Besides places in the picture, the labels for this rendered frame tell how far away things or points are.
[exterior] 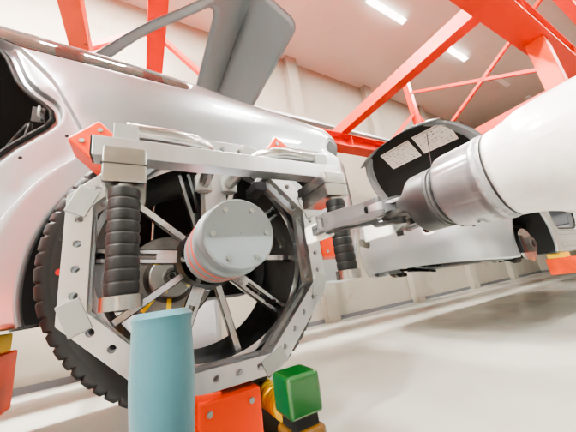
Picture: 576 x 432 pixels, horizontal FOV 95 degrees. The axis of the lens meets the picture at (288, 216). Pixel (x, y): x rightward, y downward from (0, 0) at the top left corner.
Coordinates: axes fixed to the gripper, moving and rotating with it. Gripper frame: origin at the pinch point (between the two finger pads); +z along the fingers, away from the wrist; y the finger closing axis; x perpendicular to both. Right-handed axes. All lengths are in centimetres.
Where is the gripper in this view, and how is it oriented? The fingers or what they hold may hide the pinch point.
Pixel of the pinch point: (341, 234)
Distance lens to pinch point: 49.4
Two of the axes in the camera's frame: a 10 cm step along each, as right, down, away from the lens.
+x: -1.3, -9.5, 2.7
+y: 8.8, 0.1, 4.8
